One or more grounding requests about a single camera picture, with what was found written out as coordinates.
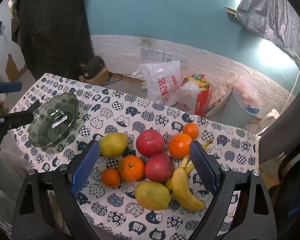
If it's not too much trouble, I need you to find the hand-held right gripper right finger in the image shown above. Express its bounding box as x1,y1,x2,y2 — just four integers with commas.
189,140,278,240

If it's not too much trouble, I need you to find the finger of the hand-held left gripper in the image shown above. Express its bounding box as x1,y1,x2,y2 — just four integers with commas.
0,78,22,94
0,100,42,153

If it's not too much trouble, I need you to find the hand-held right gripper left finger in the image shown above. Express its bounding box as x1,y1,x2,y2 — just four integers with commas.
11,140,102,240

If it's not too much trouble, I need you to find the yellow banana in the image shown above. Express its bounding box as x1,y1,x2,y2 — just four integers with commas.
172,166,205,211
165,140,213,192

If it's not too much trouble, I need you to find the small orange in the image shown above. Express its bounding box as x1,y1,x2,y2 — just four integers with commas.
101,168,121,187
182,122,199,140

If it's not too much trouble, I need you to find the large orange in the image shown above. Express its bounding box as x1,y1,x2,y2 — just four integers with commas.
118,155,145,182
168,133,193,158

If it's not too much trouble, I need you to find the yellow pear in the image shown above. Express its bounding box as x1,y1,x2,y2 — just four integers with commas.
134,181,171,210
99,132,129,157

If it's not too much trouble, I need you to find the red apple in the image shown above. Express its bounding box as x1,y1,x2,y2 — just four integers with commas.
136,129,165,158
144,153,174,183

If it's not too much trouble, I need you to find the light blue trash bin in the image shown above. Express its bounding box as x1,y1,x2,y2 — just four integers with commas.
225,87,263,128

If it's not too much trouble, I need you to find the red bag with items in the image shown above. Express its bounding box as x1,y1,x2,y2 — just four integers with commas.
179,74,213,117

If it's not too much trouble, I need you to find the brown paper bag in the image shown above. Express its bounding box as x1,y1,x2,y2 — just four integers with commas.
206,81,233,117

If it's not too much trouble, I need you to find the cat print tablecloth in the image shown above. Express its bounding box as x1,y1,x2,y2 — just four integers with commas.
9,73,259,240

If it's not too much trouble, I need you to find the dark hanging cloth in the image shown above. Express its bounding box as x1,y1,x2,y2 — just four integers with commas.
12,0,95,80

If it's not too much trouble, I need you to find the white plastic stool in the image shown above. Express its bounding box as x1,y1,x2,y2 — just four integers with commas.
245,109,280,128

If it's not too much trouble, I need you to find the black speaker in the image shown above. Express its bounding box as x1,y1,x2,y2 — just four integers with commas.
79,56,104,78

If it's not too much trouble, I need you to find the pink plastic bin liner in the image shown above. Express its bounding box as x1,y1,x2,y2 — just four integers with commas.
231,79,263,110

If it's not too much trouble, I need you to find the grey chair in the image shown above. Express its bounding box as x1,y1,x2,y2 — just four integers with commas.
256,80,300,240

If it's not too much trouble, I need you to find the white plastic bag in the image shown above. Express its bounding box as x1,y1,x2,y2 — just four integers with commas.
132,60,182,107

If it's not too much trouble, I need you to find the grey crinkled curtain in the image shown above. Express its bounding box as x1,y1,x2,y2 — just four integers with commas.
235,0,300,78

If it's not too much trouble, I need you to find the black cable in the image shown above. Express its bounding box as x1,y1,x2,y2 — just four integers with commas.
104,73,123,87

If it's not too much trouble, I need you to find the white cable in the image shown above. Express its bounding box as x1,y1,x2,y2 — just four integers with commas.
282,71,300,110

